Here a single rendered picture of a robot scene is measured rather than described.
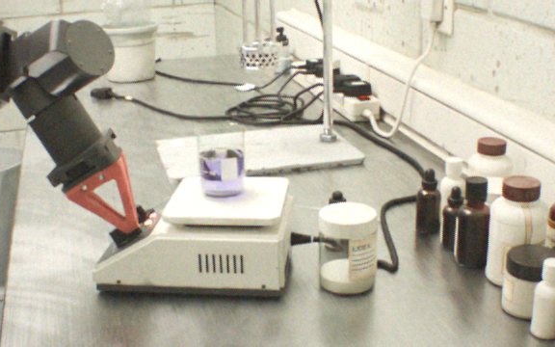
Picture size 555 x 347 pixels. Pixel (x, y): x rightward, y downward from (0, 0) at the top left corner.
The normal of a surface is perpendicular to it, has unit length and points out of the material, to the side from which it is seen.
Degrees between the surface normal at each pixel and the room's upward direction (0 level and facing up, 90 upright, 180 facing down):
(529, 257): 0
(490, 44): 90
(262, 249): 90
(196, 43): 90
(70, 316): 0
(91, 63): 63
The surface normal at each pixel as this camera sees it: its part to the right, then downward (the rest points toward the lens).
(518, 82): -0.97, 0.11
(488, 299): -0.03, -0.95
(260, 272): -0.10, 0.33
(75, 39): 0.73, -0.29
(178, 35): 0.26, 0.31
